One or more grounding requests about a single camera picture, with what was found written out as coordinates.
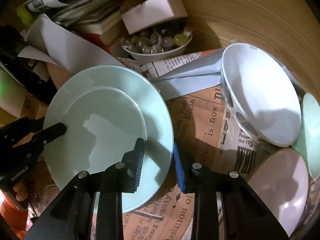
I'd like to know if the small bowl of beads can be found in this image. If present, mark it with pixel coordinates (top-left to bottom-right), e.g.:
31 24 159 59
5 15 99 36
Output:
120 26 193 63

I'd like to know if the brown newspaper print paper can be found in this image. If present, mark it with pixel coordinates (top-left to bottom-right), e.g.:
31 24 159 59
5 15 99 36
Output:
32 47 276 240

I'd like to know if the white folded card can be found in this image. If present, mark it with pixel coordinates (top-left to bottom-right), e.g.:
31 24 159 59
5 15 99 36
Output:
121 0 188 34

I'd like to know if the white loose paper sheet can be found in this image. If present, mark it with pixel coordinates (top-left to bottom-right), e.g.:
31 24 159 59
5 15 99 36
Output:
18 15 223 100

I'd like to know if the mint green plate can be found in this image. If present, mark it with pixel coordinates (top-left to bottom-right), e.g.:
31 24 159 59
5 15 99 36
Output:
44 65 174 212

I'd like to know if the stack of papers and books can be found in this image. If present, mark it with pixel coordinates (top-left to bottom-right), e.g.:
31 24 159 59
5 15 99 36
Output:
17 0 126 50

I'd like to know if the dark wine bottle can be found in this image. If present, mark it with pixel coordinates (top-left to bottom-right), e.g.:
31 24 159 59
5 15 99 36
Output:
1 25 57 105

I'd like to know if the black dotted white bowl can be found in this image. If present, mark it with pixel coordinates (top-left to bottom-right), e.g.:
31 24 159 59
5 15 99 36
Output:
220 75 263 143

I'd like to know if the white deep bowl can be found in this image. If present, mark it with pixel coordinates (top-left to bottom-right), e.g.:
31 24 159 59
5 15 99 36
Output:
221 43 302 147

